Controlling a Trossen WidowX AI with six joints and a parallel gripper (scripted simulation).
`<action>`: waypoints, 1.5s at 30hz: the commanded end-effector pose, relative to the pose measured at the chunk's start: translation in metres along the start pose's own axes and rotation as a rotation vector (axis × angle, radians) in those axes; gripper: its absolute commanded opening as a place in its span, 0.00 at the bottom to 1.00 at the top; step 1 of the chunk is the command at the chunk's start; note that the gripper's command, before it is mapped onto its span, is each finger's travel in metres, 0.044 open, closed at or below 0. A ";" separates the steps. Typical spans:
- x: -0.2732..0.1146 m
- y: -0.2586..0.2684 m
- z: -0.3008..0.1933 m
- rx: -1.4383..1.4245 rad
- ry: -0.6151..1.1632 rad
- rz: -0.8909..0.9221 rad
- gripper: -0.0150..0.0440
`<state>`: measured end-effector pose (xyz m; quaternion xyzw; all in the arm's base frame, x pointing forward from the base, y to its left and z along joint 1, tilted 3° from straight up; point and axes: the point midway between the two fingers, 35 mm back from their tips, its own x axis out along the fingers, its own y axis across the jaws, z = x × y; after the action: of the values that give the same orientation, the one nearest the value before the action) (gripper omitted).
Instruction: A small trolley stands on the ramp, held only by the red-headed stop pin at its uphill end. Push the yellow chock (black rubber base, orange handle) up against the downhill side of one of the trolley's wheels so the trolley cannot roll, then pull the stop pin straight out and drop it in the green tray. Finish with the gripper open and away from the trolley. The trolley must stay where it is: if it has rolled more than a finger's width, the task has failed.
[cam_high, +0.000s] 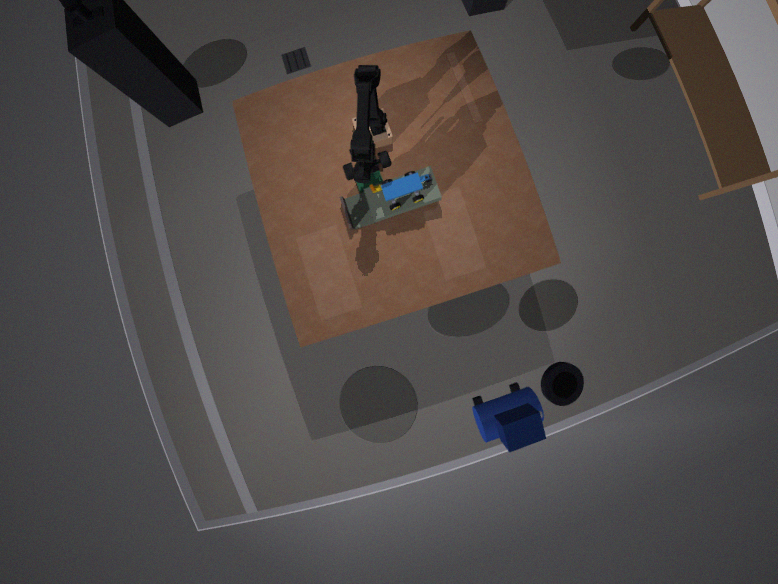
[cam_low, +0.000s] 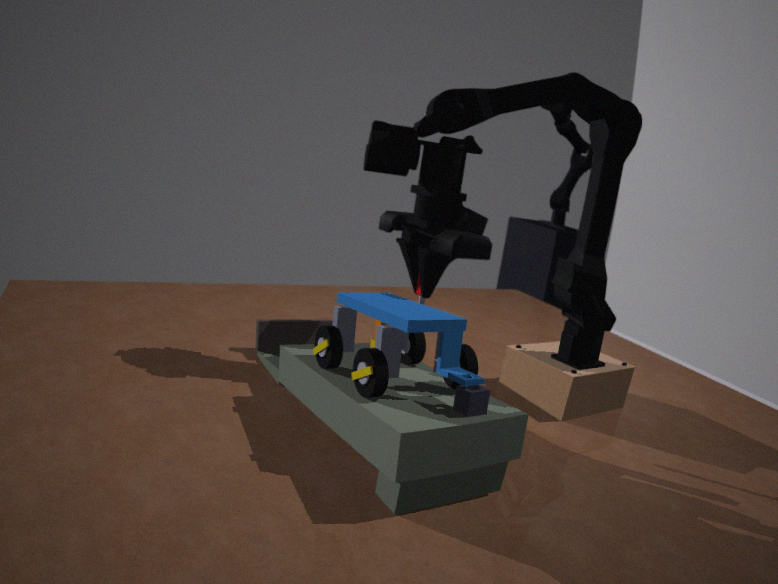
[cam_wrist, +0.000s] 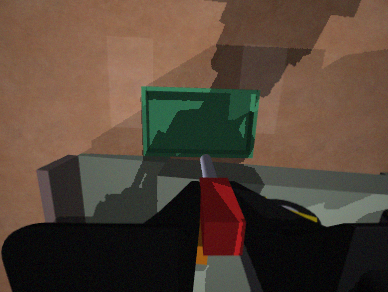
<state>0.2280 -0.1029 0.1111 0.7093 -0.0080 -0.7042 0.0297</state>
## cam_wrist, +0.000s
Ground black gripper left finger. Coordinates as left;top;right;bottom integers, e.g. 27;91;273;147
1;181;201;292

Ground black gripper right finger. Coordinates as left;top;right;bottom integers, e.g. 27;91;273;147
229;181;388;292

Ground green tray floor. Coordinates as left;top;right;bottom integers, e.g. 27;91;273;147
148;91;251;150

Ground red-headed pin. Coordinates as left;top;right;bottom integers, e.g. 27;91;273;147
199;154;246;255

